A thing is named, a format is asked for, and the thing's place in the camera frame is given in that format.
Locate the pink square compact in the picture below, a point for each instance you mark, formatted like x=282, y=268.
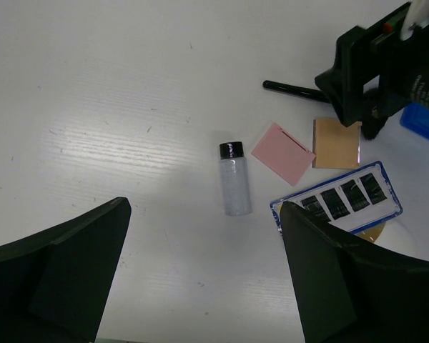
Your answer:
x=283, y=154

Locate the blue plastic divided bin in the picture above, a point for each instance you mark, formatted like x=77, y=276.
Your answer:
x=416, y=118

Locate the tan square compact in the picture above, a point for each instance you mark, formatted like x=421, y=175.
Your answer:
x=334, y=145

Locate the clear bottle black cap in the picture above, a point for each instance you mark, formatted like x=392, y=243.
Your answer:
x=234, y=179

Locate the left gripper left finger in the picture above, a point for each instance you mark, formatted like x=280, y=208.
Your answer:
x=54, y=284

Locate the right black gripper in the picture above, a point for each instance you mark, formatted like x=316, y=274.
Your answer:
x=397, y=51

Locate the black fan makeup brush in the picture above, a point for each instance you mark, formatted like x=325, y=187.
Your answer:
x=371, y=124

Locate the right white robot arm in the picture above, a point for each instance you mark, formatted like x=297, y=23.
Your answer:
x=382, y=68

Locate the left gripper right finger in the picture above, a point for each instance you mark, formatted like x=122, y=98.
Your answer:
x=350, y=290

